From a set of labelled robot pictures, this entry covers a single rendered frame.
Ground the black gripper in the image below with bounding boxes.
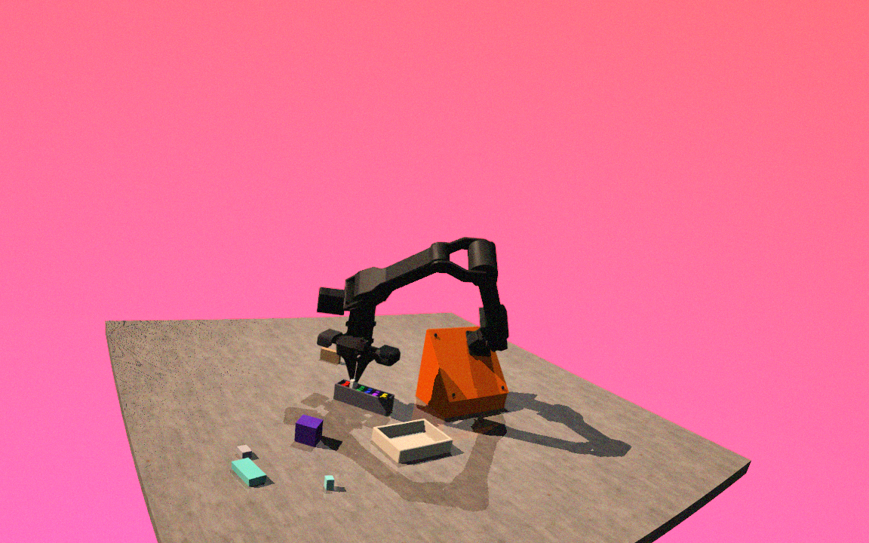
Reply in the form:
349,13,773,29
317,316,401,382

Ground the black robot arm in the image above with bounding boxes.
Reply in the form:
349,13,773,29
317,237,509,360

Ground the purple cube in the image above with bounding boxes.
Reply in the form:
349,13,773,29
294,415,324,447

